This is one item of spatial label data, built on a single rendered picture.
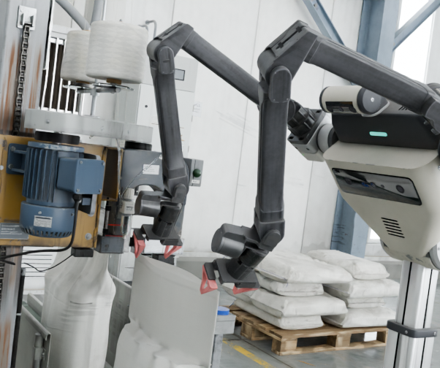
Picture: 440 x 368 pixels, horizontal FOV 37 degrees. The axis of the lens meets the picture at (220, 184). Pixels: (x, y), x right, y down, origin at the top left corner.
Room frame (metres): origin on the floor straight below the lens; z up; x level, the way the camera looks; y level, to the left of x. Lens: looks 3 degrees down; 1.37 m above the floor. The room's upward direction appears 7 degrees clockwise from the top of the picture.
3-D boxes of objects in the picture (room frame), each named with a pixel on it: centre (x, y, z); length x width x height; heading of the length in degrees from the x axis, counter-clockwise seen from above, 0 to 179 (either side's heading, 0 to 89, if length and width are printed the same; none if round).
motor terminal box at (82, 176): (1.73, 0.37, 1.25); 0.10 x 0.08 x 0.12; 147
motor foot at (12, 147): (1.83, 0.53, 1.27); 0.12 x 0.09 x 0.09; 122
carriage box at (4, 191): (2.00, 0.56, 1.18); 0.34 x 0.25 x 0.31; 122
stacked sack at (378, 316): (5.16, -1.21, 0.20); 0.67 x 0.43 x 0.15; 122
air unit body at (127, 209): (2.00, 0.27, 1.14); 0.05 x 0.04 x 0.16; 122
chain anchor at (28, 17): (1.89, 0.60, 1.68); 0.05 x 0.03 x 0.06; 122
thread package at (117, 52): (1.87, 0.33, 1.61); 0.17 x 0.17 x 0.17
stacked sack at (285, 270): (4.83, -0.70, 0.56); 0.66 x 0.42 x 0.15; 122
